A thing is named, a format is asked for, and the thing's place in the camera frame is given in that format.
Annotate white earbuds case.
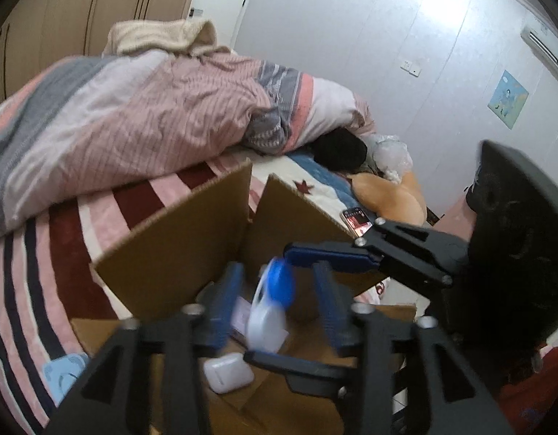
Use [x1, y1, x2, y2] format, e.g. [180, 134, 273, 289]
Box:
[203, 352, 255, 395]

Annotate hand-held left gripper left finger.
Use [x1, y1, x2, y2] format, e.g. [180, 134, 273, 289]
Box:
[43, 260, 248, 435]

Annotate brown cardboard box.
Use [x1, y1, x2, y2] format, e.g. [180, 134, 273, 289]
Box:
[70, 158, 418, 435]

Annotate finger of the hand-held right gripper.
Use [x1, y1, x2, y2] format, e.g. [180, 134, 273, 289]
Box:
[243, 348, 367, 396]
[282, 217, 471, 288]

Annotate blue white star blanket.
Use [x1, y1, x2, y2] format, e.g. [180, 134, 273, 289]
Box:
[249, 150, 359, 236]

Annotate wall poster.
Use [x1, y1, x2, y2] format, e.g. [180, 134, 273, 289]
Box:
[487, 70, 530, 129]

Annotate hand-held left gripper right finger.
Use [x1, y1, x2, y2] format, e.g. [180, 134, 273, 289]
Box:
[310, 260, 515, 435]

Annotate white bottle with blue cap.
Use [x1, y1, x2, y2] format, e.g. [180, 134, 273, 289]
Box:
[245, 256, 298, 355]

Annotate white door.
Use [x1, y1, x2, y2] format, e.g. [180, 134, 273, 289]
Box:
[188, 0, 267, 51]

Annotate beige fleece blanket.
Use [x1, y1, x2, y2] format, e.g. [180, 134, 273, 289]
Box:
[102, 19, 232, 58]

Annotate pink furniture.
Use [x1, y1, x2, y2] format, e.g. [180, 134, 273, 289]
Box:
[430, 198, 478, 242]

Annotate red cloth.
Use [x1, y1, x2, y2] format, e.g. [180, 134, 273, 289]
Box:
[495, 343, 558, 435]

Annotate clear plastic bag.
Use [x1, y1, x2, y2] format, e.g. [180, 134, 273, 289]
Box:
[364, 133, 414, 183]

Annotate black cloth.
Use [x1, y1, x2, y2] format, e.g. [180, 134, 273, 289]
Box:
[309, 129, 368, 171]

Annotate wooden wardrobe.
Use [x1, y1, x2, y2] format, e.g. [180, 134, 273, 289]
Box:
[0, 0, 208, 110]

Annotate smartphone with lit screen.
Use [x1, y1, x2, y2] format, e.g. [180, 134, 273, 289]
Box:
[340, 207, 374, 239]

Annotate pink grey striped duvet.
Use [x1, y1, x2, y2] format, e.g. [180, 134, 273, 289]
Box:
[0, 50, 376, 242]

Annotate red pink striped bed sheet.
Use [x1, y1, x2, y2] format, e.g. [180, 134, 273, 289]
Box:
[0, 145, 261, 435]

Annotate orange plush pillow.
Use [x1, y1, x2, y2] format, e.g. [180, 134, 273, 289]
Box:
[349, 170, 428, 228]

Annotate white air conditioner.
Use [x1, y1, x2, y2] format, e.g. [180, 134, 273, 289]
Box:
[520, 13, 558, 79]

